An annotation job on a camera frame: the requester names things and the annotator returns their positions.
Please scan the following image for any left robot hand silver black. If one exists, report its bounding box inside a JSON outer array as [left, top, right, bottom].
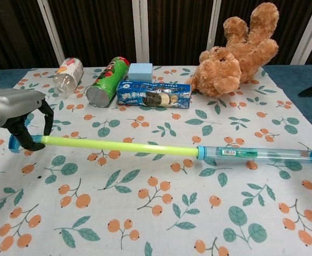
[[0, 89, 54, 151]]

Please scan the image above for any green blue water squirter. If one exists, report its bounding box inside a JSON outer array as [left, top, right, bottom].
[[7, 133, 312, 167]]

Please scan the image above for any clear plastic bottle colourful label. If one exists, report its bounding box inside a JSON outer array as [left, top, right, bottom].
[[53, 57, 85, 97]]

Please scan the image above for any brown teddy bear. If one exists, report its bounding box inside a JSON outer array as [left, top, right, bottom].
[[186, 2, 279, 98]]

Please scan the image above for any green chips can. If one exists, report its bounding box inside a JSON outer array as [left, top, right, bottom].
[[86, 55, 131, 108]]

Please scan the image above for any light blue foam block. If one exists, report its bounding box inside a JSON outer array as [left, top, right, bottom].
[[127, 63, 154, 82]]

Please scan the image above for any blue cookie package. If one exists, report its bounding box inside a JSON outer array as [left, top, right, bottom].
[[116, 80, 193, 109]]

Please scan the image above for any floral print tablecloth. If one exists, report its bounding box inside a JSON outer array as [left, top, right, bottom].
[[0, 65, 312, 256]]

